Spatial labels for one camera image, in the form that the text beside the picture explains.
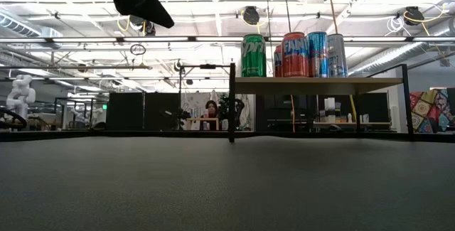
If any person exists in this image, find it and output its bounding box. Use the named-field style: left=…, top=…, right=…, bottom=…
left=203, top=100, right=220, bottom=131

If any small wooden table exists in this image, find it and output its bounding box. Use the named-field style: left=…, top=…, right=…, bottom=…
left=186, top=117, right=220, bottom=131

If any black table frame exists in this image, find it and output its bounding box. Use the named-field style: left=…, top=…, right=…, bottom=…
left=0, top=130, right=455, bottom=143

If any colourful patchwork quilt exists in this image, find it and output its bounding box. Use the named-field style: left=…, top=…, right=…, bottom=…
left=409, top=88, right=455, bottom=134

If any green Sprite can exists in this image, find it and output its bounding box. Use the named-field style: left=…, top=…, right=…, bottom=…
left=240, top=33, right=267, bottom=78

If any blue silver Red Bull can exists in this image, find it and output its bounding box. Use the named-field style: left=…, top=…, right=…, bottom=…
left=306, top=31, right=330, bottom=78

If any red Fanta strawberry can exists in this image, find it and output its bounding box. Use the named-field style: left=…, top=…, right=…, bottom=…
left=273, top=44, right=284, bottom=78
left=281, top=31, right=309, bottom=78

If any black hanging ring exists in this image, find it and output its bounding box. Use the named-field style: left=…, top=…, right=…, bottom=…
left=129, top=43, right=147, bottom=56

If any green potted plant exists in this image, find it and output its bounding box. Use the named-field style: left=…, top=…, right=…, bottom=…
left=217, top=94, right=232, bottom=120

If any black hanging cable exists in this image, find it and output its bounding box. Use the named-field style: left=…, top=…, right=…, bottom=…
left=282, top=0, right=293, bottom=33

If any white paper roll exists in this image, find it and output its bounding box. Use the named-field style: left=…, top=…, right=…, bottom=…
left=323, top=97, right=337, bottom=124

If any black partition panel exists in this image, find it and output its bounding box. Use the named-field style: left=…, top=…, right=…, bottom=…
left=144, top=92, right=182, bottom=131
left=106, top=92, right=145, bottom=131

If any white slim energy drink can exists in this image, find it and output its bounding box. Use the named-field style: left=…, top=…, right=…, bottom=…
left=326, top=33, right=348, bottom=78

